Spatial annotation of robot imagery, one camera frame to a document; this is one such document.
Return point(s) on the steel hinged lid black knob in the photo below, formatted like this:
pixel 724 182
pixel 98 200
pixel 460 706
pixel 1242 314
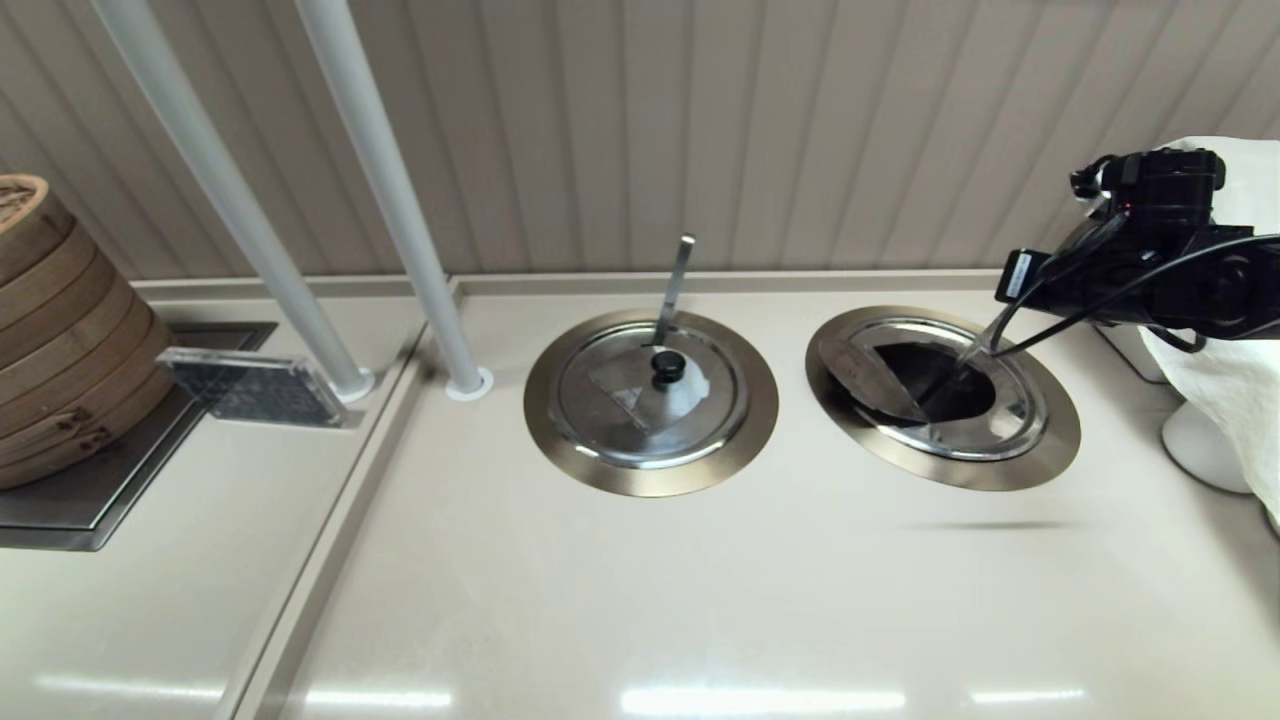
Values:
pixel 600 400
pixel 1005 430

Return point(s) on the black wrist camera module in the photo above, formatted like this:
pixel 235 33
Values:
pixel 1165 190

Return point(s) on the dark soup pot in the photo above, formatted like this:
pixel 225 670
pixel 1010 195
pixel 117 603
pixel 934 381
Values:
pixel 905 365

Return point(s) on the recessed steel tray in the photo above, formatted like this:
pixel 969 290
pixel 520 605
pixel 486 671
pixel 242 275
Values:
pixel 80 505

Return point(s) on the white round base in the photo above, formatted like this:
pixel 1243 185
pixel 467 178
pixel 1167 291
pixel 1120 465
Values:
pixel 1195 450

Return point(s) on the white box appliance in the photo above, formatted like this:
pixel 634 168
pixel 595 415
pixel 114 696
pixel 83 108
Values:
pixel 1130 355

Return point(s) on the grey round base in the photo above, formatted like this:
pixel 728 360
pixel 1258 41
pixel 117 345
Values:
pixel 1272 525

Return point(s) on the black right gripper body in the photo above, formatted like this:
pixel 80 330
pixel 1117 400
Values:
pixel 1090 280

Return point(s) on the white cloth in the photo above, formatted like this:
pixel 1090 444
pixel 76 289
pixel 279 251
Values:
pixel 1235 420

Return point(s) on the clear acrylic sign holder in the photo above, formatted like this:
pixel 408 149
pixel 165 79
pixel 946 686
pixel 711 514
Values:
pixel 255 388

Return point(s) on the bamboo steamer stack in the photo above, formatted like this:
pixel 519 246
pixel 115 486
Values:
pixel 70 340

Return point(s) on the grey metal pole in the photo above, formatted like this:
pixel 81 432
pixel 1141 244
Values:
pixel 380 160
pixel 215 180

